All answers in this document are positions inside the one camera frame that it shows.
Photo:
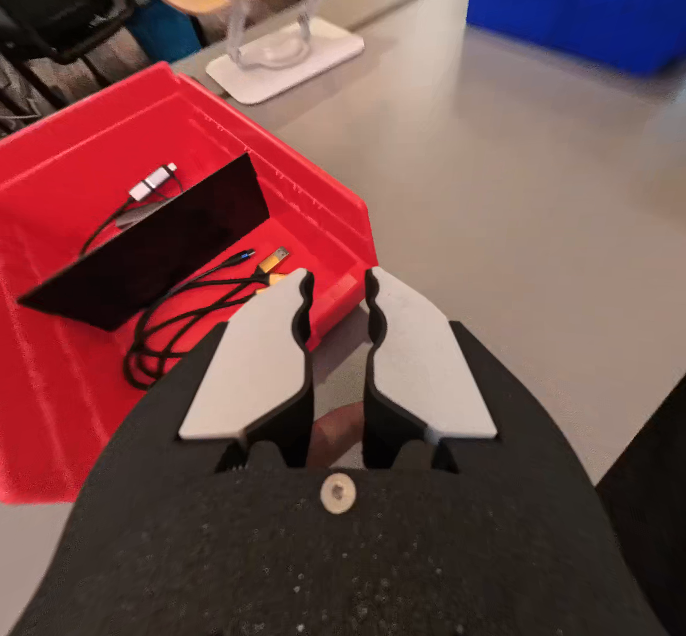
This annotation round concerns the grey desk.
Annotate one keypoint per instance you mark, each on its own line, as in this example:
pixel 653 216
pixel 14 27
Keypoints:
pixel 509 191

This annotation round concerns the person's dark trousers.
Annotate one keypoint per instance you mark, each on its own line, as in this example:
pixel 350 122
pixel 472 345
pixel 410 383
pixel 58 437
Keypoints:
pixel 654 512

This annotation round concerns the blue storage bin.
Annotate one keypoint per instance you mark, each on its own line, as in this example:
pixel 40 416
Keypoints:
pixel 579 3

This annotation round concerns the black bin divider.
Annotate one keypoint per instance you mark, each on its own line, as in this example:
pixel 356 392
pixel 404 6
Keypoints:
pixel 161 255

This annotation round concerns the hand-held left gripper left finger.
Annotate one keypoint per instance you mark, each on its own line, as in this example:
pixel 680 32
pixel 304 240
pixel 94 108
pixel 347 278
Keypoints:
pixel 252 373

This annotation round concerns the blue storage basket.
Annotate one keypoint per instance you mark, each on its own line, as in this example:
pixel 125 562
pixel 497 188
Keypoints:
pixel 161 30

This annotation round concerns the red storage bin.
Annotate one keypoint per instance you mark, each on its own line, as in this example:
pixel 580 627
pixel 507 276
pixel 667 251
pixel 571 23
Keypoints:
pixel 53 378

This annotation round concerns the white stand with black board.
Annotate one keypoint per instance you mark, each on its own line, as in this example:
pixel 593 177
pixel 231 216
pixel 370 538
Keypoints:
pixel 321 52

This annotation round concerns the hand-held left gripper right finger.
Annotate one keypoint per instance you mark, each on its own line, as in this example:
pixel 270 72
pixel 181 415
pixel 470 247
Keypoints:
pixel 423 378

